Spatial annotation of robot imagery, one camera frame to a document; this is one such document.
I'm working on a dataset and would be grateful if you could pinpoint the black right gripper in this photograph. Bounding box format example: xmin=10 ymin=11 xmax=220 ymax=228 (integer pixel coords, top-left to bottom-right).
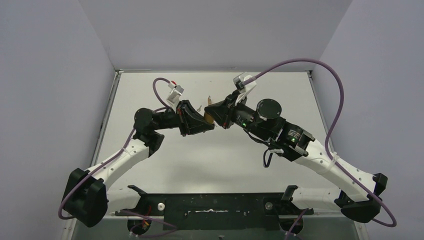
xmin=204 ymin=90 xmax=270 ymax=142

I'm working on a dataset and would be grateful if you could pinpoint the small brass padlock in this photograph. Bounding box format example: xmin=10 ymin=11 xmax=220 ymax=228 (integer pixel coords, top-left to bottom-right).
xmin=203 ymin=112 xmax=216 ymax=126

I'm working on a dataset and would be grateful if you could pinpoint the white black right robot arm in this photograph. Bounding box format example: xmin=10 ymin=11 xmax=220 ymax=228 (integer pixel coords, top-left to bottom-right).
xmin=204 ymin=93 xmax=388 ymax=223

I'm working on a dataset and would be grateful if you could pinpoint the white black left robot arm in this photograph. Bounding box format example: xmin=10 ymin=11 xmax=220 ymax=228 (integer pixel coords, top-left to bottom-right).
xmin=58 ymin=100 xmax=215 ymax=227

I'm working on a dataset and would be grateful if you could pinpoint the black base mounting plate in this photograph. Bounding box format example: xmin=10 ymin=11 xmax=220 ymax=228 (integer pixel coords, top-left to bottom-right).
xmin=124 ymin=192 xmax=302 ymax=231

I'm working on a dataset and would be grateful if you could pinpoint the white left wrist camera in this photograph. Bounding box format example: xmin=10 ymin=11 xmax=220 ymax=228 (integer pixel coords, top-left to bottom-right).
xmin=166 ymin=81 xmax=184 ymax=112

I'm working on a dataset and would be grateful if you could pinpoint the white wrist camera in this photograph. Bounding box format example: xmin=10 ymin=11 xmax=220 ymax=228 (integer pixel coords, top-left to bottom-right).
xmin=233 ymin=72 xmax=257 ymax=105
xmin=166 ymin=81 xmax=184 ymax=112

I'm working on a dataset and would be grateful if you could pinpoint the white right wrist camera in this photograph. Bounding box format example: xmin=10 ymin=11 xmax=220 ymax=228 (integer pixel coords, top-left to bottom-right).
xmin=233 ymin=72 xmax=257 ymax=105

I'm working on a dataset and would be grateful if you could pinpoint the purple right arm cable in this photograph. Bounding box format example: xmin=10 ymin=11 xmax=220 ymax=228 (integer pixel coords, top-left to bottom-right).
xmin=241 ymin=58 xmax=398 ymax=240

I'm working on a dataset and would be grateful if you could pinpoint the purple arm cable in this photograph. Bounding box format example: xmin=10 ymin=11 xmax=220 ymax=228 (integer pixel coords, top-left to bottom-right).
xmin=241 ymin=58 xmax=398 ymax=240
xmin=57 ymin=77 xmax=173 ymax=221

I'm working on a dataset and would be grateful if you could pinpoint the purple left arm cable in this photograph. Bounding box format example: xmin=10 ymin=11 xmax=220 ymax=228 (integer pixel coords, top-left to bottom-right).
xmin=57 ymin=77 xmax=173 ymax=221

